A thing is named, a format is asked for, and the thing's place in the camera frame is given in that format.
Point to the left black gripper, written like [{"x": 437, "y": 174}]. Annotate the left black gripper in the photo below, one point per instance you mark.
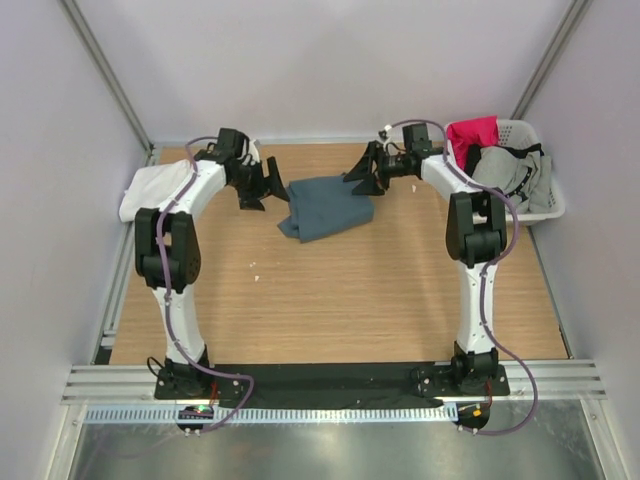
[{"x": 272, "y": 185}]

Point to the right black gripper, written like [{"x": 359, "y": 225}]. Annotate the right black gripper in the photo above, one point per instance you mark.
[{"x": 363, "y": 169}]

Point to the blue-grey t-shirt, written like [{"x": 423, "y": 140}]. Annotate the blue-grey t-shirt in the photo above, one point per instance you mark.
[{"x": 323, "y": 206}]

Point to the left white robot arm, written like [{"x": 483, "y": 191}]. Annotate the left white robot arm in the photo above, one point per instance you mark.
[{"x": 167, "y": 252}]

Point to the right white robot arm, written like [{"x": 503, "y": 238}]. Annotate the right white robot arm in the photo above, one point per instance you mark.
[{"x": 475, "y": 238}]

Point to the folded white t-shirt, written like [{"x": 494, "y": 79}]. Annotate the folded white t-shirt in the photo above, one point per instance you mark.
[{"x": 151, "y": 186}]

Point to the red t-shirt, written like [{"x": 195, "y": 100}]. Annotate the red t-shirt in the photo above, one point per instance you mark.
[{"x": 471, "y": 134}]

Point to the white plastic laundry basket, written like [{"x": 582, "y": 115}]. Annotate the white plastic laundry basket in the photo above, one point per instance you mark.
[{"x": 520, "y": 135}]

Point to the grey t-shirt black trim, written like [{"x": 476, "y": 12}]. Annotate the grey t-shirt black trim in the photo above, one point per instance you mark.
[{"x": 522, "y": 175}]

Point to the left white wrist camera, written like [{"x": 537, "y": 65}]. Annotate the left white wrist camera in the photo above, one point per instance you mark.
[{"x": 252, "y": 155}]

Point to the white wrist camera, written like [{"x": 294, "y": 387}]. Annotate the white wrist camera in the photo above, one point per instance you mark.
[
  {"x": 384, "y": 135},
  {"x": 252, "y": 155}
]

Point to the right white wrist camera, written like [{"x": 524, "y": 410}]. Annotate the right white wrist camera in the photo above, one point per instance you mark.
[{"x": 384, "y": 135}]

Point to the left aluminium corner post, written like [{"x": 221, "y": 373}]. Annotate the left aluminium corner post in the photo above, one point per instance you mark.
[{"x": 90, "y": 43}]

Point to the aluminium corner post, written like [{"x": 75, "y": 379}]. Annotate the aluminium corner post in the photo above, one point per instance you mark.
[
  {"x": 90, "y": 43},
  {"x": 560, "y": 39}
]

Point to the white slotted cable duct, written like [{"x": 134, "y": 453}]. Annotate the white slotted cable duct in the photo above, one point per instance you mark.
[{"x": 190, "y": 415}]

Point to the right aluminium corner post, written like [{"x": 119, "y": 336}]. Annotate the right aluminium corner post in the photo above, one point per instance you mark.
[{"x": 560, "y": 39}]

